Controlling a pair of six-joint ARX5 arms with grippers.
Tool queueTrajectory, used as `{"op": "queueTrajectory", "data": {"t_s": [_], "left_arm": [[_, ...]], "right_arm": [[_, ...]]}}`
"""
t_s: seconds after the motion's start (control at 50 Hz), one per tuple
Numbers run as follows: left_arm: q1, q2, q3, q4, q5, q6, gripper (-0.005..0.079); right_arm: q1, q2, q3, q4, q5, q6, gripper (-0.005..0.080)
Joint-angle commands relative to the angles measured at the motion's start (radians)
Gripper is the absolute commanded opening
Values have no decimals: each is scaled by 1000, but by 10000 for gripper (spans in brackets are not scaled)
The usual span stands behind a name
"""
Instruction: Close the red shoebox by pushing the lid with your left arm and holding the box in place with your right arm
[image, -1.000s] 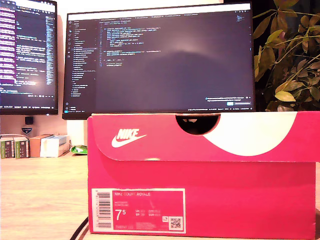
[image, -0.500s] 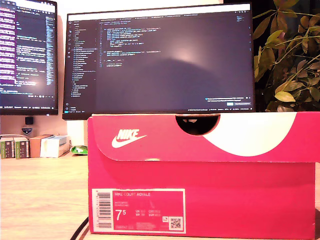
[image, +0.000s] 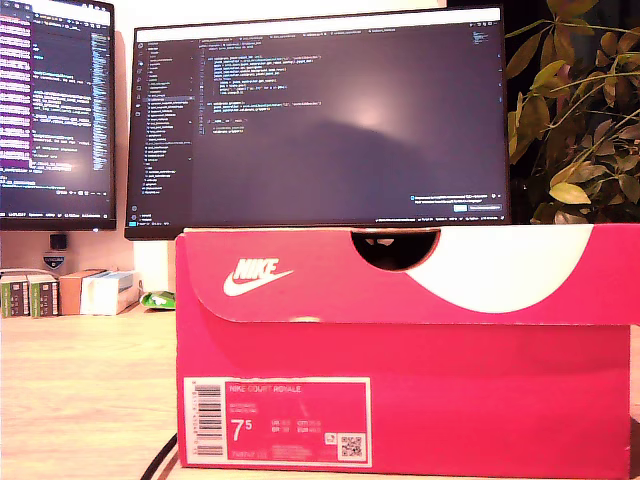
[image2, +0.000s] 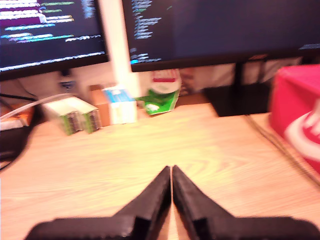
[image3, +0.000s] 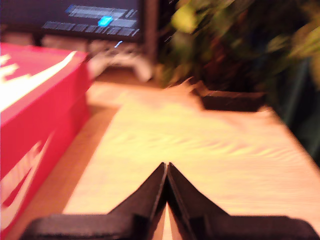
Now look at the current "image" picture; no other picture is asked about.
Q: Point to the white and blue box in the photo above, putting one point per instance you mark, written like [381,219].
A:
[117,295]

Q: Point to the small black device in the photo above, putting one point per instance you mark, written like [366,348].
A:
[58,241]

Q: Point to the small green box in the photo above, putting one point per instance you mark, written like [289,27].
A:
[14,297]
[44,297]

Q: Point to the narrow black computer monitor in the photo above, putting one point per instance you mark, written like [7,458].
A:
[55,125]

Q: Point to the plain white box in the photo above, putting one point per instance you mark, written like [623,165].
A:
[89,297]

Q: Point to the orange cardboard box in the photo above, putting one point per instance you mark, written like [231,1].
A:
[69,295]

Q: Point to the green packet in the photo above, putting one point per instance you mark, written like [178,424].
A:
[157,301]

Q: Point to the red Nike shoebox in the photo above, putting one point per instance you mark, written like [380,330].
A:
[400,375]

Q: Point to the leafy plant in dark pot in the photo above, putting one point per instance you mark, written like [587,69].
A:
[565,192]

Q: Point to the wide black computer monitor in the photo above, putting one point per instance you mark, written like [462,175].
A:
[325,150]

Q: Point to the dark shield badge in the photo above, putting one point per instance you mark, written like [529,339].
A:
[53,262]

